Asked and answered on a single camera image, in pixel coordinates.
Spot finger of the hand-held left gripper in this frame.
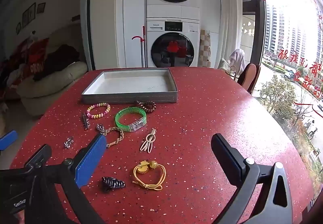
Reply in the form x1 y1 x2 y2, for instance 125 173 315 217
25 144 52 168
0 130 18 151

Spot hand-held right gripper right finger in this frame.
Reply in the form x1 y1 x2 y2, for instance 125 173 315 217
211 133 293 224

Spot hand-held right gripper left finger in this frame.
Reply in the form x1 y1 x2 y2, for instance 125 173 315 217
25 134 107 224

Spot pink yellow beaded bracelet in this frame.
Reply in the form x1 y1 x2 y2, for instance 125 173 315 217
86 103 111 119

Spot yellow hair tie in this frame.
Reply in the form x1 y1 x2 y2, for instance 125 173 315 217
132 160 167 191

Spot beige hair clip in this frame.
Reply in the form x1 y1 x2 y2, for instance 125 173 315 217
140 128 157 153

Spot brown spiral hair tie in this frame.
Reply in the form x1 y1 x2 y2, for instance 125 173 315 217
136 100 157 114

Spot grey shallow tray box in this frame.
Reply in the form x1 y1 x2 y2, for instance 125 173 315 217
81 68 178 105

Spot dark blue claw clip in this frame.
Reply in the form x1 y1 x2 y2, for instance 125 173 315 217
101 176 126 192

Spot cream sofa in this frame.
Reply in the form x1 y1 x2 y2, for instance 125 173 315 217
15 37 89 116

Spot wooden chair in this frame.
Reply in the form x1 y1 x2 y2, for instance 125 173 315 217
237 63 261 94

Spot red printed blanket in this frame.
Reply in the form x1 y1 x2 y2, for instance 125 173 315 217
0 37 49 93

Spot black garment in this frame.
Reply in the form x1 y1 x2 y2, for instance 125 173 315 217
33 44 81 82

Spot pink garment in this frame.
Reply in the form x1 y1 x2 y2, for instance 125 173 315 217
229 49 246 71

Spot checkered board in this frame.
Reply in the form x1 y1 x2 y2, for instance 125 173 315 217
199 30 211 68

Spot white washing machine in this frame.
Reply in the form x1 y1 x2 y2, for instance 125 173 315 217
146 17 200 68

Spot white curtain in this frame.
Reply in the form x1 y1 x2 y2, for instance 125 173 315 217
221 0 243 69

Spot white cabinet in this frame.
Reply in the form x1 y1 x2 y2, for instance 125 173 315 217
89 0 147 70

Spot braided rope bracelet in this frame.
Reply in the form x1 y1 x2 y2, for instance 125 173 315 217
96 124 125 148

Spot green translucent bracelet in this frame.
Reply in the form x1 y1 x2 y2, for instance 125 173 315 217
115 107 147 133

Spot red handled mop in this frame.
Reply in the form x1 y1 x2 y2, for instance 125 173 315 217
131 26 147 68

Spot wall picture frames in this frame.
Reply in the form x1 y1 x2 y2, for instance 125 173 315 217
16 2 46 35

